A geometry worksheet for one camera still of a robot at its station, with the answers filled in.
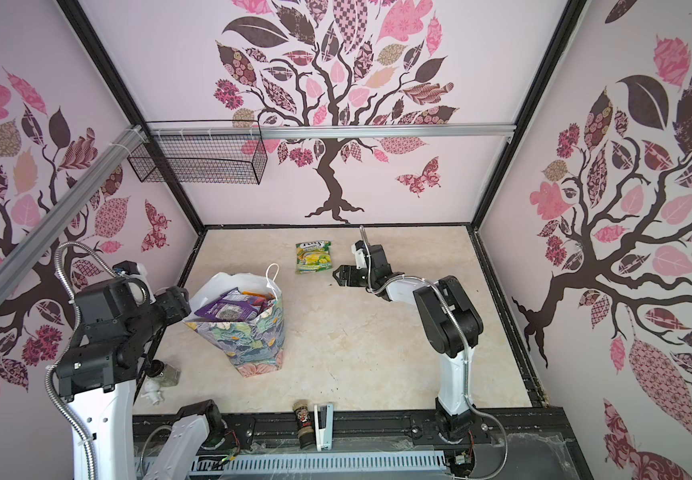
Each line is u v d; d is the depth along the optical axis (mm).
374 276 776
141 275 560
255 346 722
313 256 1069
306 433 711
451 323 475
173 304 559
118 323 437
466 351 531
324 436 711
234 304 760
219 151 949
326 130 937
